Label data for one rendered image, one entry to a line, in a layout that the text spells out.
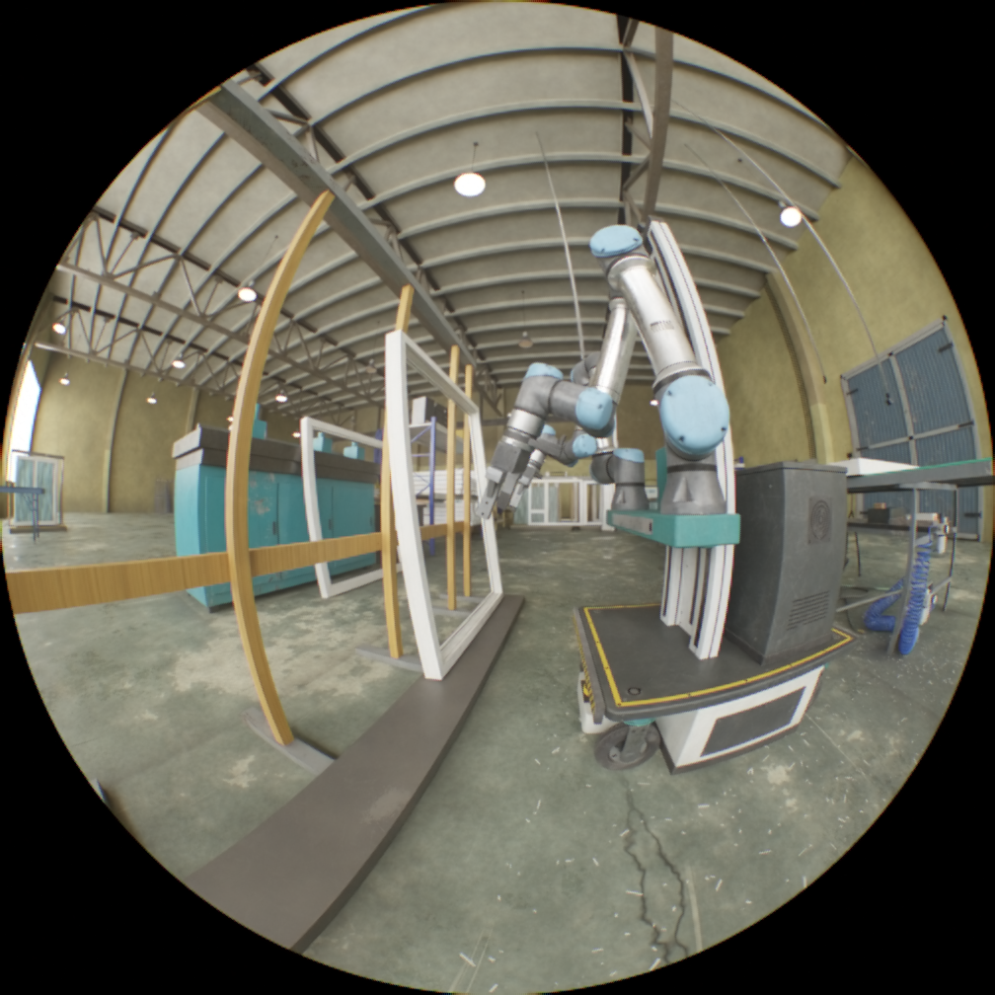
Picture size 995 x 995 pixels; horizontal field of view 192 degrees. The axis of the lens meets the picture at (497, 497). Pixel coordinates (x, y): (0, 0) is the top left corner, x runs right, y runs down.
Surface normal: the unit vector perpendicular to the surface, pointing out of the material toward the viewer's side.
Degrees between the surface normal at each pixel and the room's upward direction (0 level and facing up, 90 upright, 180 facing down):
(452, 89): 180
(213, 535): 90
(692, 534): 90
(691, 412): 98
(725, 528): 90
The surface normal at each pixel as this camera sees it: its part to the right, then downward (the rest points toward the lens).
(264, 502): 0.97, 0.00
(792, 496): -0.16, -0.03
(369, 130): 0.00, 1.00
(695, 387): -0.52, 0.11
